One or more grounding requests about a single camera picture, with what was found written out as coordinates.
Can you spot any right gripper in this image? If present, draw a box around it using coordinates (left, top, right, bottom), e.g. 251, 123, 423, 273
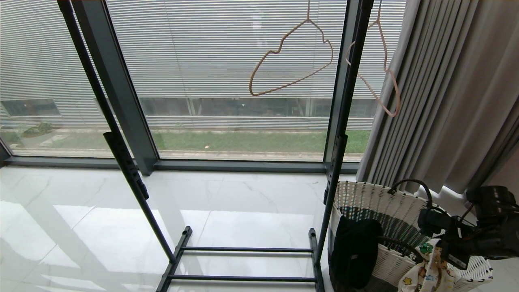
439, 229, 492, 271

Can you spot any cream printed garment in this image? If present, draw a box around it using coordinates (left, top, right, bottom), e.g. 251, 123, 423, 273
398, 239, 463, 292

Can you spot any pink clothes hanger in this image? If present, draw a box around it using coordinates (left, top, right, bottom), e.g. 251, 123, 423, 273
249, 0, 334, 97
345, 0, 401, 118

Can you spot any white laundry basket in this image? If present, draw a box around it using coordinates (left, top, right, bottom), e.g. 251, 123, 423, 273
328, 178, 494, 292

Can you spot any black clothes rack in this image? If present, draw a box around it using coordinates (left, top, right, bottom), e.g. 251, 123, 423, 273
57, 0, 375, 292

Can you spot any black garment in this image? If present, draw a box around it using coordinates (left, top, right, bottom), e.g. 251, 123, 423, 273
329, 215, 383, 291

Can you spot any beige curtain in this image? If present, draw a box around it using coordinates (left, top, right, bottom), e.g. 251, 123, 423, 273
356, 0, 519, 196

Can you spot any window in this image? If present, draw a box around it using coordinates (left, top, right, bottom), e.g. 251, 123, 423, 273
0, 0, 407, 175

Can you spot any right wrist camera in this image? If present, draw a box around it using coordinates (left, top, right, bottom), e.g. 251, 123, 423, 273
417, 206, 454, 238

